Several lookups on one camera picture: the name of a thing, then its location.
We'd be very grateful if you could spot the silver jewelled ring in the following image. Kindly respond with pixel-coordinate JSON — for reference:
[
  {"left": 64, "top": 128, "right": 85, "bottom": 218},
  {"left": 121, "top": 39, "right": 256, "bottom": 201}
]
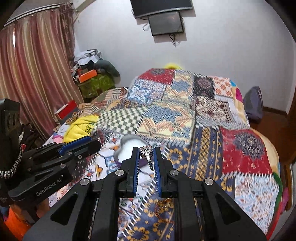
[{"left": 139, "top": 145, "right": 155, "bottom": 172}]

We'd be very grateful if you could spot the heart-shaped white jewelry box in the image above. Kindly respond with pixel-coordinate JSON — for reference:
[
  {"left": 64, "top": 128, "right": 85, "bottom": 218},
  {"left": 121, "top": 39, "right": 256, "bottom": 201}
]
[{"left": 113, "top": 134, "right": 148, "bottom": 168}]

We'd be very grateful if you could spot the yellow cloth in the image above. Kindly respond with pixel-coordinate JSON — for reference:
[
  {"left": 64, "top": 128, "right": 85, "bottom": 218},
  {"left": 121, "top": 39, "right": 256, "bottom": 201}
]
[{"left": 63, "top": 115, "right": 99, "bottom": 143}]

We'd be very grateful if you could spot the red white box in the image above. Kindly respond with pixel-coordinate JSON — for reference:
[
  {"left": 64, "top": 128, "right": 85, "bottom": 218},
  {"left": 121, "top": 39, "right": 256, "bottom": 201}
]
[{"left": 55, "top": 100, "right": 78, "bottom": 121}]

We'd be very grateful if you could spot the black studded object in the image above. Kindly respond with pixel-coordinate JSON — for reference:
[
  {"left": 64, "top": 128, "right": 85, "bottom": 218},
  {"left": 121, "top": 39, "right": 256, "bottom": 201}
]
[{"left": 1, "top": 98, "right": 23, "bottom": 179}]

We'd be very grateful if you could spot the green patterned storage box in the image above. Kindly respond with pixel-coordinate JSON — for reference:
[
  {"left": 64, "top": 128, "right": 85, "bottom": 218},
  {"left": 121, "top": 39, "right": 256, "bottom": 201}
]
[{"left": 78, "top": 74, "right": 115, "bottom": 99}]

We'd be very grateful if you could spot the orange shoe box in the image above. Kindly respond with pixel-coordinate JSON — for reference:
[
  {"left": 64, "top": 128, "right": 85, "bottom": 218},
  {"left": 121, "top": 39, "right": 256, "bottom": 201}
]
[{"left": 78, "top": 69, "right": 98, "bottom": 83}]

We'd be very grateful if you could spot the red striped curtain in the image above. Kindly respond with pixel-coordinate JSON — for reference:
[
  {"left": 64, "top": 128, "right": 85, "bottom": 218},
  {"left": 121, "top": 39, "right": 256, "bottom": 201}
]
[{"left": 1, "top": 3, "right": 83, "bottom": 140}]

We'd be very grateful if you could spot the colourful patchwork bed quilt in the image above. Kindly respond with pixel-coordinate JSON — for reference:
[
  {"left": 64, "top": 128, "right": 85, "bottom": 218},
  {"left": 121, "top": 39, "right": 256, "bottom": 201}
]
[{"left": 48, "top": 68, "right": 284, "bottom": 241}]

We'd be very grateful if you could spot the pile of clothes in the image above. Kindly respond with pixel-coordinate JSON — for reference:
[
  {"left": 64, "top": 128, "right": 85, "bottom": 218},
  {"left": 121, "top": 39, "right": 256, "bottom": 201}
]
[{"left": 71, "top": 49, "right": 120, "bottom": 78}]

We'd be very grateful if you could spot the grey purple backpack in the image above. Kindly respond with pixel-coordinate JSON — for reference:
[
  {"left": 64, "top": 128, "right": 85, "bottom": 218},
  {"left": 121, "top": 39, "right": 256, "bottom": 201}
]
[{"left": 243, "top": 86, "right": 263, "bottom": 122}]

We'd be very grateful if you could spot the black wall television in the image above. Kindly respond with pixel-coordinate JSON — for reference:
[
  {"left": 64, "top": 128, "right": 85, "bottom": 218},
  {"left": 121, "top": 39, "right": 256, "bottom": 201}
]
[{"left": 130, "top": 0, "right": 193, "bottom": 18}]

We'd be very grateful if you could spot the black framed wall panel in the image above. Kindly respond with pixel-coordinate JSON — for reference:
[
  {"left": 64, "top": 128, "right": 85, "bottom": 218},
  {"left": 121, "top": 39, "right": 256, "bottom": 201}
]
[{"left": 148, "top": 11, "right": 184, "bottom": 36}]

